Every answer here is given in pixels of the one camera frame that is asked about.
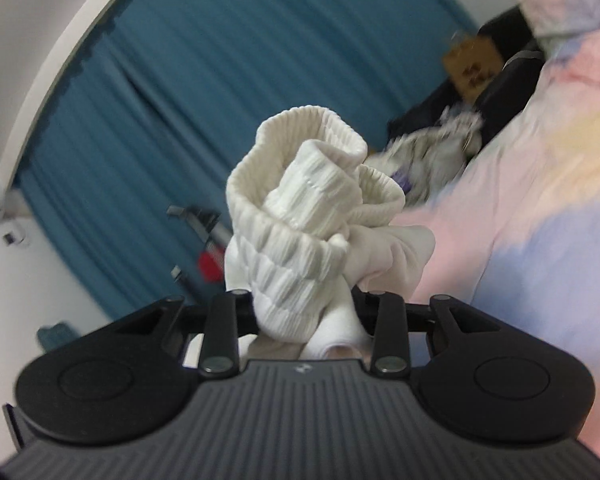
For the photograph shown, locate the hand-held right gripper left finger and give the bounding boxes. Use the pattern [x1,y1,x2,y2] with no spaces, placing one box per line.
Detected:
[115,289,256,381]

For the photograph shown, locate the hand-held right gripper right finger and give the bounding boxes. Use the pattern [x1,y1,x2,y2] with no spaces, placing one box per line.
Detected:
[359,290,504,381]

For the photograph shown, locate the white ribbed sock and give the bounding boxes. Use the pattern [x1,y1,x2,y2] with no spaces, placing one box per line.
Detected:
[182,105,407,368]
[262,139,437,361]

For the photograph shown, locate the red cloth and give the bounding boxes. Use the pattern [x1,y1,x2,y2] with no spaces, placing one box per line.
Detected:
[197,252,226,283]

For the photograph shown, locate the white drying rack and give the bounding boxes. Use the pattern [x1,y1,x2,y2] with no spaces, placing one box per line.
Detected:
[166,204,233,283]

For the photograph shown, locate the white garment with purple print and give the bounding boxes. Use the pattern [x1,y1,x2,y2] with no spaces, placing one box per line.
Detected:
[390,167,413,196]

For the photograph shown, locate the teal cloth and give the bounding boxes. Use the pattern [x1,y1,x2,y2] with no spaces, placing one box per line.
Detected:
[36,324,83,353]

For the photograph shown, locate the grey white patterned garment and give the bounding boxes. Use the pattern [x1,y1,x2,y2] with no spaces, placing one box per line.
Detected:
[365,110,483,203]

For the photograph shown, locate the pastel rainbow blanket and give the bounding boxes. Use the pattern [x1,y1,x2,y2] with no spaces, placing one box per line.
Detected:
[400,0,600,466]

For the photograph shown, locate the dark clothing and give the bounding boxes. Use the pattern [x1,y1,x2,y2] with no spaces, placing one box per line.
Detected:
[387,77,481,136]

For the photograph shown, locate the black bag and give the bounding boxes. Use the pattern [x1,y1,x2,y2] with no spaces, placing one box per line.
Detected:
[475,6,548,147]

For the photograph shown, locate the brown paper bag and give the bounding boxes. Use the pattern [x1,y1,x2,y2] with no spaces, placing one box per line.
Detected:
[441,30,505,102]

